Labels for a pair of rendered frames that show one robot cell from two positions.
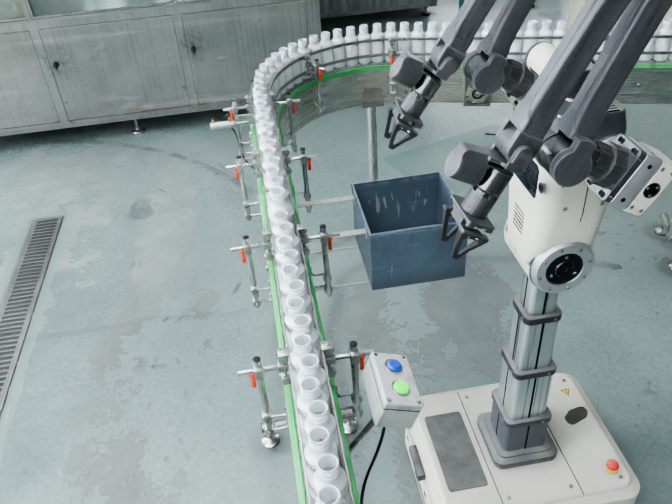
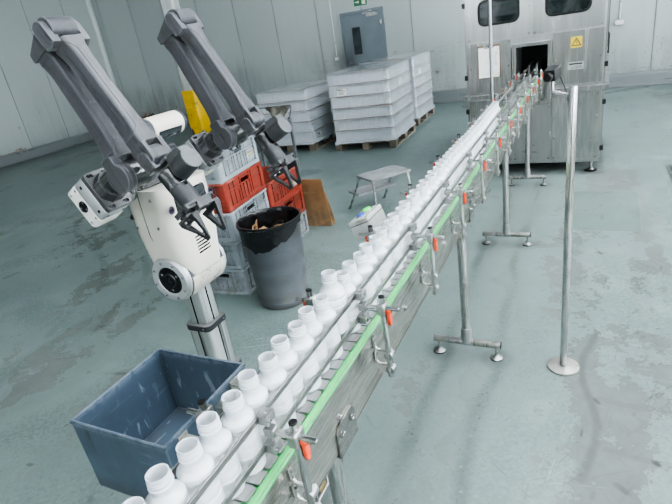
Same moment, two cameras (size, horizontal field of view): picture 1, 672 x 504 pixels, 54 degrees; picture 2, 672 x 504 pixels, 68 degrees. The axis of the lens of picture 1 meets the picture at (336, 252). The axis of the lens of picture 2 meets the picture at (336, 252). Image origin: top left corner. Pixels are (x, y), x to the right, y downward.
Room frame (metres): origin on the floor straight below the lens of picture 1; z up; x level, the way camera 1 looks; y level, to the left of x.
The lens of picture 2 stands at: (2.36, 0.79, 1.71)
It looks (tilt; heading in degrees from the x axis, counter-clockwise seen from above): 23 degrees down; 215
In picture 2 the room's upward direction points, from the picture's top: 9 degrees counter-clockwise
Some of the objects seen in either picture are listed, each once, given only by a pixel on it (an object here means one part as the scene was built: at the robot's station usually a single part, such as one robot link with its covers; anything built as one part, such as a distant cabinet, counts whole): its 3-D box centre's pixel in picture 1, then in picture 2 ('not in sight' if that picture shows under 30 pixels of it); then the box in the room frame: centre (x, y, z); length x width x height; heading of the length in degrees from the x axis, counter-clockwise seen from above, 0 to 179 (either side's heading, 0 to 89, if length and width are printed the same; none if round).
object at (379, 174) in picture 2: not in sight; (379, 189); (-1.96, -1.61, 0.21); 0.61 x 0.47 x 0.41; 60
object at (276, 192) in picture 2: not in sight; (266, 186); (-0.98, -2.21, 0.55); 0.61 x 0.41 x 0.22; 9
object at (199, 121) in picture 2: not in sight; (198, 115); (-5.42, -7.70, 0.55); 0.40 x 0.40 x 1.10; 7
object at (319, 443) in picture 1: (322, 463); (422, 206); (0.72, 0.05, 1.08); 0.06 x 0.06 x 0.17
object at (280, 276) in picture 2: not in sight; (277, 259); (-0.09, -1.46, 0.32); 0.45 x 0.45 x 0.64
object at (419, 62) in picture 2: not in sight; (398, 89); (-6.60, -3.51, 0.59); 1.25 x 1.03 x 1.17; 8
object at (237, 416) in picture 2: (269, 156); (241, 431); (1.90, 0.19, 1.08); 0.06 x 0.06 x 0.17
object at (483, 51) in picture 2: not in sight; (488, 61); (-3.17, -0.81, 1.22); 0.23 x 0.03 x 0.32; 97
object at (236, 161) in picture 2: not in sight; (216, 158); (-0.29, -2.03, 1.00); 0.61 x 0.41 x 0.22; 14
